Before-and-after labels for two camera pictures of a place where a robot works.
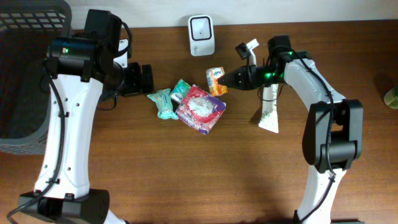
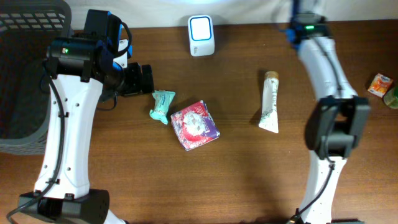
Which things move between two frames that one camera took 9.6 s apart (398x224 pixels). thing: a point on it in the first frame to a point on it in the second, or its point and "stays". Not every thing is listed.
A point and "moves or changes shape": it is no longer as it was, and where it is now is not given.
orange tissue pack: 212,76 to 380,85
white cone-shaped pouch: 268,119 stays
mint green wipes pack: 163,102 moves or changes shape
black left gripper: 134,84 stays
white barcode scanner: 201,35 stays
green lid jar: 391,98 stays
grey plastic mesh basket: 27,28 stays
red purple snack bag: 200,111 to 194,126
